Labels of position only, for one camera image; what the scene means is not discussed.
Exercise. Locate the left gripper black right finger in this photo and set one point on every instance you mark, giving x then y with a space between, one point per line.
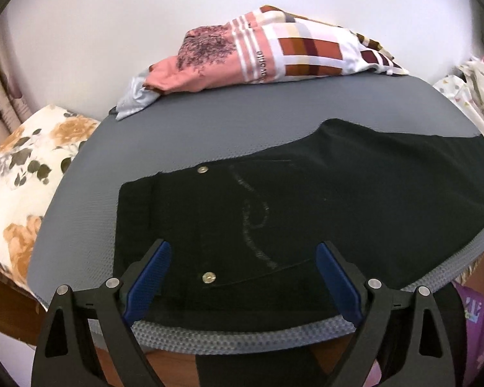
402 332

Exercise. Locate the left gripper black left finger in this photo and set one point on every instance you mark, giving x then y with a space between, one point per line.
65 353

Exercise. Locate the black denim pants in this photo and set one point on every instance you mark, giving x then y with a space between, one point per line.
243 231

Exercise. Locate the purple patterned clothing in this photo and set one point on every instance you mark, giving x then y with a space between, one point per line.
473 305

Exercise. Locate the white floral orange pillow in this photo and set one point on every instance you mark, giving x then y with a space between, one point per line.
33 160

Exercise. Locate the light blue white cloth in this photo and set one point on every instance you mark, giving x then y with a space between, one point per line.
136 97

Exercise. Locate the white dotted fabric pile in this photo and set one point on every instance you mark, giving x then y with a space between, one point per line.
466 91

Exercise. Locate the pink and plaid folded blanket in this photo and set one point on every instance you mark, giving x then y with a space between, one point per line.
266 46

